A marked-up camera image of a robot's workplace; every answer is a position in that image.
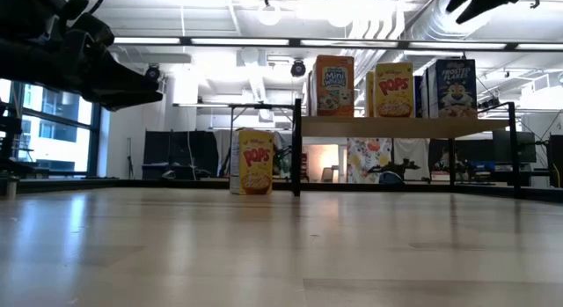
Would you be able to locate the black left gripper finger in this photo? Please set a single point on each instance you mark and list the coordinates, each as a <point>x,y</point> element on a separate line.
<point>123,100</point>
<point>119,76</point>

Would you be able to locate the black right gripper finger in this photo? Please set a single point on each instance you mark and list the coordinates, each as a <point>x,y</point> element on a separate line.
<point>464,0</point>
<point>484,5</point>

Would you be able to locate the blue Frosted Flakes cereal box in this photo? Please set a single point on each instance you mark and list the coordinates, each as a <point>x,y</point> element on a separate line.
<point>424,96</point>
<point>455,89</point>
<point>417,98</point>

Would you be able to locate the yellow Corn Pops cereal box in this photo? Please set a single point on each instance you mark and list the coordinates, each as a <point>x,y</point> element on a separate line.
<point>370,96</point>
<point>255,164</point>
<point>393,91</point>

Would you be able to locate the orange Mini-Wheats cereal box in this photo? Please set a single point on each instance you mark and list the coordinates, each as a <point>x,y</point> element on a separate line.
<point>334,85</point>

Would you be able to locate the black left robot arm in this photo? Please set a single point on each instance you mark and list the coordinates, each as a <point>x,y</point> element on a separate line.
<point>22,10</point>

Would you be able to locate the wooden shelf with black legs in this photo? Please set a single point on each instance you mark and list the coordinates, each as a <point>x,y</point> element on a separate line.
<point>396,127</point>

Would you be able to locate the black partition curtain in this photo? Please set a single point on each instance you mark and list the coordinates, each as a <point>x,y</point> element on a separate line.
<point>180,153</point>

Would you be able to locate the black metal rack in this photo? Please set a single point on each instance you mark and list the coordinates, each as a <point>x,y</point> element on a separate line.
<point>259,107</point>

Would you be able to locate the black computer monitor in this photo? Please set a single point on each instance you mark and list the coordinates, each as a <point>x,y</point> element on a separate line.
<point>525,146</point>

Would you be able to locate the white hanging cloth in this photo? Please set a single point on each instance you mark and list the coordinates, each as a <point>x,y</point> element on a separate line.
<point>411,153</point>

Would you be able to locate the white round pendant lamp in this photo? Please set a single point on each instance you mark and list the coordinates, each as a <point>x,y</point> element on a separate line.
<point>269,14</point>

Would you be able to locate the colourful patterned cloth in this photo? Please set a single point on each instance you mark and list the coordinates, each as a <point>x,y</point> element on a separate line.
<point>368,155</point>

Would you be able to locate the silver ventilation duct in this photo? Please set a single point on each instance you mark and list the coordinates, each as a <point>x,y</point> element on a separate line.
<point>435,21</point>

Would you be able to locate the window with dark frame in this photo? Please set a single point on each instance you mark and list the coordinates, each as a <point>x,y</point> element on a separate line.
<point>53,135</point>

